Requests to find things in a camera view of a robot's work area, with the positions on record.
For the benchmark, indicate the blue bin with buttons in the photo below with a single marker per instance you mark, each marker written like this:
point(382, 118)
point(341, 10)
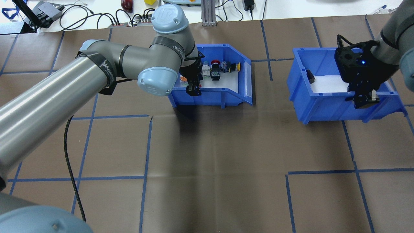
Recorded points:
point(216, 97)

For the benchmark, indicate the blue bin with capacitors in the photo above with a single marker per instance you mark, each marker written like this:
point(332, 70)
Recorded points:
point(330, 106)

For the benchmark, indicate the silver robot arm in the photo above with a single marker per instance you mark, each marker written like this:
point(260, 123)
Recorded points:
point(394, 29)
point(48, 103)

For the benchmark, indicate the white grey push button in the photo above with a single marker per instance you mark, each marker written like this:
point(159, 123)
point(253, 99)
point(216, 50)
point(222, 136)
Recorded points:
point(205, 70)

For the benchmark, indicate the red mushroom stop button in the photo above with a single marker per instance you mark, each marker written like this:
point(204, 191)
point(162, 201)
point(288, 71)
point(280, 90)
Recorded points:
point(215, 64)

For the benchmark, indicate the yellow push button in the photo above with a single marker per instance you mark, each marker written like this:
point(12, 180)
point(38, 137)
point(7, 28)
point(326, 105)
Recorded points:
point(231, 67)

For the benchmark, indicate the black grey box device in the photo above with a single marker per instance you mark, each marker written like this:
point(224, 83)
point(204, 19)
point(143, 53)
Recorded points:
point(48, 9)

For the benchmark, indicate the white foam pad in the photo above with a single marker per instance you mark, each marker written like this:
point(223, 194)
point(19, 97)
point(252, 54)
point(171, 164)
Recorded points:
point(226, 82)
point(326, 84)

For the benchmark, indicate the black cylindrical capacitor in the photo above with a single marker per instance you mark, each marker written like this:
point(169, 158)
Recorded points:
point(310, 76)

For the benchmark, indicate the blue pen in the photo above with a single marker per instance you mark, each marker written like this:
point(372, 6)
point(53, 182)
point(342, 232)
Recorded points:
point(379, 9)

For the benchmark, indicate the grey teal device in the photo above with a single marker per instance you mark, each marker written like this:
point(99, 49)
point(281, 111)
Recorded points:
point(181, 1)

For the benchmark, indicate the yellow block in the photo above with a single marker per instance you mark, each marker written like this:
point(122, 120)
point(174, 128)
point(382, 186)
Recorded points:
point(150, 2)

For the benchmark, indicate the black power adapter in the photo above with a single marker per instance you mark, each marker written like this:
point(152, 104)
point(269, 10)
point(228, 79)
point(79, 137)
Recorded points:
point(249, 4)

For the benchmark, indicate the dark red ball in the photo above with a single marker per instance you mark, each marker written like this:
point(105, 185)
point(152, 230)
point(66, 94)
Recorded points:
point(126, 4)

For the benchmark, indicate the black stand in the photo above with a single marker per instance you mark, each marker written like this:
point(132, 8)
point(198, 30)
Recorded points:
point(27, 14)

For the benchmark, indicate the black switch with green block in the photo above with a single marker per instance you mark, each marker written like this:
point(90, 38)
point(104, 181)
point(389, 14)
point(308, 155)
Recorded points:
point(215, 75)

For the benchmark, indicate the aluminium profile post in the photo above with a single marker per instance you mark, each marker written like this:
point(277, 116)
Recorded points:
point(209, 13)

